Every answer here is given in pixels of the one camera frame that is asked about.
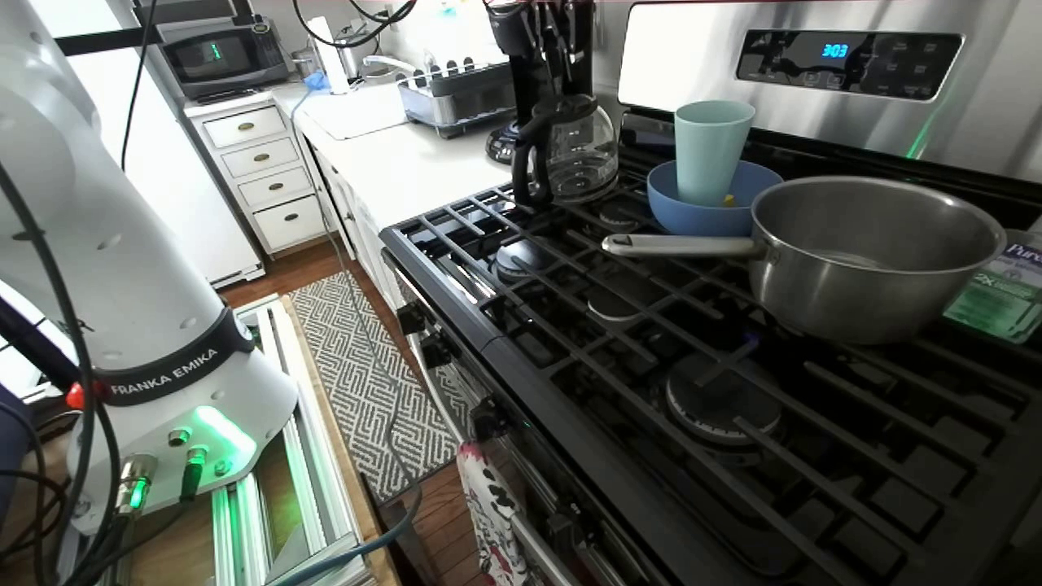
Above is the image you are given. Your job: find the teal cable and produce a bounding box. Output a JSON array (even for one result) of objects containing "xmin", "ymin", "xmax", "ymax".
[{"xmin": 264, "ymin": 482, "xmax": 425, "ymax": 586}]

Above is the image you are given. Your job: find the white drawer cabinet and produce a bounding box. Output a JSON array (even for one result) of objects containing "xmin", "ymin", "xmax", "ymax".
[{"xmin": 183, "ymin": 91, "xmax": 330, "ymax": 261}]

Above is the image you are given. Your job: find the grey patterned rug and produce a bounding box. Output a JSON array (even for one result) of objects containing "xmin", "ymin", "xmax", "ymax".
[{"xmin": 284, "ymin": 269, "xmax": 467, "ymax": 508}]

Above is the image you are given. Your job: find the blue bowl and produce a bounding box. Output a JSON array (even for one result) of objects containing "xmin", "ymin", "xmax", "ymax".
[{"xmin": 646, "ymin": 158, "xmax": 788, "ymax": 241}]

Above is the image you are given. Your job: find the white bottle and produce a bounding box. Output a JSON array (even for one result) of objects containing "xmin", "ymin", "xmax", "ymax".
[{"xmin": 305, "ymin": 14, "xmax": 354, "ymax": 99}]

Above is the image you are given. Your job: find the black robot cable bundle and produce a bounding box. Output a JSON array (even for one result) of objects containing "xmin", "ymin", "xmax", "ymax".
[{"xmin": 0, "ymin": 0, "xmax": 155, "ymax": 586}]

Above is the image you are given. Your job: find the red white dish towel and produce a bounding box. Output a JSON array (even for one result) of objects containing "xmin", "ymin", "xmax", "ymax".
[{"xmin": 451, "ymin": 437, "xmax": 579, "ymax": 586}]

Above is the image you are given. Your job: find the black microwave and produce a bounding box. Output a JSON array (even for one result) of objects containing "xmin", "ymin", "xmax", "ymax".
[{"xmin": 158, "ymin": 20, "xmax": 293, "ymax": 108}]

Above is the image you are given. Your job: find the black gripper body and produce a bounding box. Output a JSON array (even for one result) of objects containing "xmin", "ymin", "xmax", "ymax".
[{"xmin": 516, "ymin": 0, "xmax": 598, "ymax": 42}]

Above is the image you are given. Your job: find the black gas stove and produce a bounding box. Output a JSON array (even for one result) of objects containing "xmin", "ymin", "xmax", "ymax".
[{"xmin": 374, "ymin": 0, "xmax": 1042, "ymax": 586}]

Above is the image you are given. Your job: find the steel saucepan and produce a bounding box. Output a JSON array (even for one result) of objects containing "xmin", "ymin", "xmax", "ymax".
[{"xmin": 598, "ymin": 174, "xmax": 1009, "ymax": 349}]

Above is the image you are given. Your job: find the glass coffee jar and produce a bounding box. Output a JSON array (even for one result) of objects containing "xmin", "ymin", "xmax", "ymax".
[{"xmin": 508, "ymin": 91, "xmax": 626, "ymax": 211}]

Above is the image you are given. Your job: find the teal plastic cup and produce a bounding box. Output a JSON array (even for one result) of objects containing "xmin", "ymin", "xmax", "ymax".
[{"xmin": 671, "ymin": 99, "xmax": 760, "ymax": 209}]

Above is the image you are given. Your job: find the silver toaster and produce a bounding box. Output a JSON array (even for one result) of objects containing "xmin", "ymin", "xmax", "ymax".
[{"xmin": 397, "ymin": 56, "xmax": 516, "ymax": 139}]

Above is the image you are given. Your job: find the green box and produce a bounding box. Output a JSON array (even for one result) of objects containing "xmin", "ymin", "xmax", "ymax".
[{"xmin": 940, "ymin": 214, "xmax": 1042, "ymax": 349}]

